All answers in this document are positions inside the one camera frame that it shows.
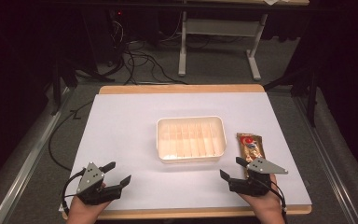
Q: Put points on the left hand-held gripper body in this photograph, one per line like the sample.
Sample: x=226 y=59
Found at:
x=90 y=179

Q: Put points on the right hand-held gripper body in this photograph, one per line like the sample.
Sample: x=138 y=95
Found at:
x=261 y=169

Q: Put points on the golden brown snack packet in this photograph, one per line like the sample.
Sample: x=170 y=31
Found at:
x=252 y=148

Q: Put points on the white plastic tray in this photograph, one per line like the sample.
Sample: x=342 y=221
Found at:
x=191 y=139

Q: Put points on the person's left hand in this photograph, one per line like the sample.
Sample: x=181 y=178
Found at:
x=82 y=211

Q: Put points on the person's right hand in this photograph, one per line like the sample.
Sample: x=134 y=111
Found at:
x=265 y=207

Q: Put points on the white paper sheet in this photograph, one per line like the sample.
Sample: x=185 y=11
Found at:
x=130 y=140

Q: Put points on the black stand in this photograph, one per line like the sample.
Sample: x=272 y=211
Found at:
x=59 y=84
x=310 y=90

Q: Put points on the metal floor rail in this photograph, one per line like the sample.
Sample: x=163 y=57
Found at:
x=332 y=161
x=28 y=165

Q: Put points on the white table frame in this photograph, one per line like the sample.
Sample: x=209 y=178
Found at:
x=220 y=27

